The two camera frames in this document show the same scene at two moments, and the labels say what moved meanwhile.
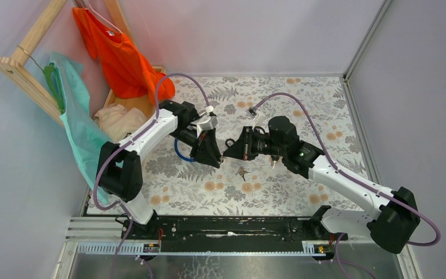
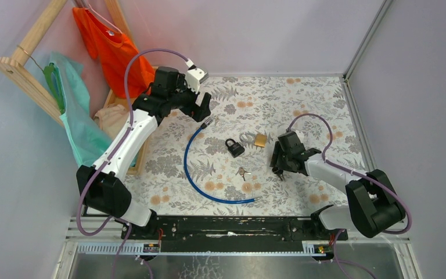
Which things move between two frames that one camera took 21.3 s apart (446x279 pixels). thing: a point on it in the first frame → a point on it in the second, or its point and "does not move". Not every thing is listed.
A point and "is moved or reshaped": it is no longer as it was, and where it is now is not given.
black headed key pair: [273, 158] is moved or reshaped
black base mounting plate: [227, 235] does not move
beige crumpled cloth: [117, 121] does not move
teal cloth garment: [86, 138] does not move
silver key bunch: [242, 172] does not move
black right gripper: [243, 147] → [276, 160]
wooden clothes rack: [12, 67] does not move
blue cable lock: [181, 156] → [207, 122]
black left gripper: [204, 149] → [196, 111]
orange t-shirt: [126, 72] does not move
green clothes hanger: [54, 77] does not move
